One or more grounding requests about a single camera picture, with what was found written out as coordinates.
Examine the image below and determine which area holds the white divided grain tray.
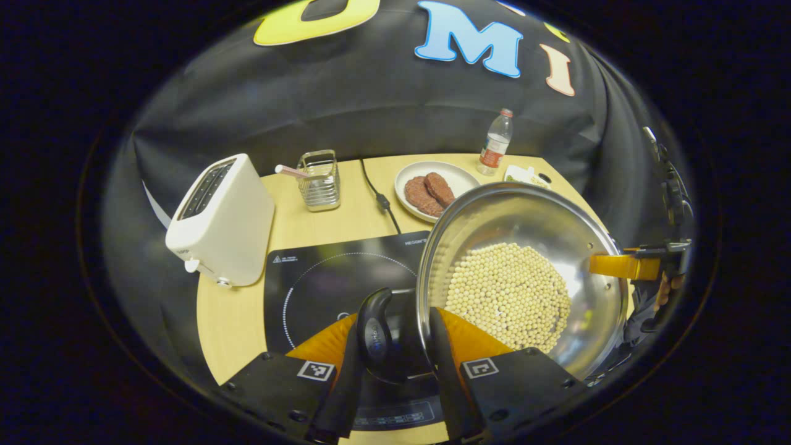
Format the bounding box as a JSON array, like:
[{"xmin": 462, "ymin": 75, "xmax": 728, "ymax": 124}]
[{"xmin": 504, "ymin": 165, "xmax": 552, "ymax": 189}]

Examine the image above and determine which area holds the pile of yellow soybeans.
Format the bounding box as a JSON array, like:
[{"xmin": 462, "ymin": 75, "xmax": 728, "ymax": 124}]
[{"xmin": 444, "ymin": 242, "xmax": 572, "ymax": 354}]

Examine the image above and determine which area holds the black power cable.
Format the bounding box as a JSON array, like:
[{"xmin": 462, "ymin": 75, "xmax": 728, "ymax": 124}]
[{"xmin": 360, "ymin": 159, "xmax": 402, "ymax": 234}]

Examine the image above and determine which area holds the wire mesh basket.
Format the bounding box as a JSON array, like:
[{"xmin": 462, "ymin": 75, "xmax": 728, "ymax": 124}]
[{"xmin": 297, "ymin": 150, "xmax": 342, "ymax": 213}]

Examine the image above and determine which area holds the clear plastic bottle red label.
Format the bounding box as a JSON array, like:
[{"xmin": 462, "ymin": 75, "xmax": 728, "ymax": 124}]
[{"xmin": 477, "ymin": 109, "xmax": 514, "ymax": 177}]

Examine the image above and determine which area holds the black induction cooktop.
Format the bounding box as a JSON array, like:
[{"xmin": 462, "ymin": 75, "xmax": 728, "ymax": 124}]
[{"xmin": 264, "ymin": 231, "xmax": 449, "ymax": 431}]

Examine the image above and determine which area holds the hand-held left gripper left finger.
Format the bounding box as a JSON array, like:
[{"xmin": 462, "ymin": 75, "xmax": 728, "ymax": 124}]
[{"xmin": 219, "ymin": 312, "xmax": 366, "ymax": 443}]

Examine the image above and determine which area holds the steel pot with black handle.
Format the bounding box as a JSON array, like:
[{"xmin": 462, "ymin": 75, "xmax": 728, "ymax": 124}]
[{"xmin": 357, "ymin": 182, "xmax": 630, "ymax": 384}]

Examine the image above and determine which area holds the white toaster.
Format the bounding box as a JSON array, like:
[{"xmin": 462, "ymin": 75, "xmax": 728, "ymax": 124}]
[{"xmin": 165, "ymin": 153, "xmax": 276, "ymax": 288}]

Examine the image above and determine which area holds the black stand with cables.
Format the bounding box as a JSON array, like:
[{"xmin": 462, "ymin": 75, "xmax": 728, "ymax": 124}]
[{"xmin": 641, "ymin": 125, "xmax": 694, "ymax": 226}]

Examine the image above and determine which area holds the white round plate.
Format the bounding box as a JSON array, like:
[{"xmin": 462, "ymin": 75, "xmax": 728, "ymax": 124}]
[{"xmin": 394, "ymin": 161, "xmax": 481, "ymax": 223}]

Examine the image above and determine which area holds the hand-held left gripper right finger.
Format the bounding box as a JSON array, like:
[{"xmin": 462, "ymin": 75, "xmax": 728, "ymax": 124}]
[{"xmin": 428, "ymin": 306, "xmax": 589, "ymax": 443}]

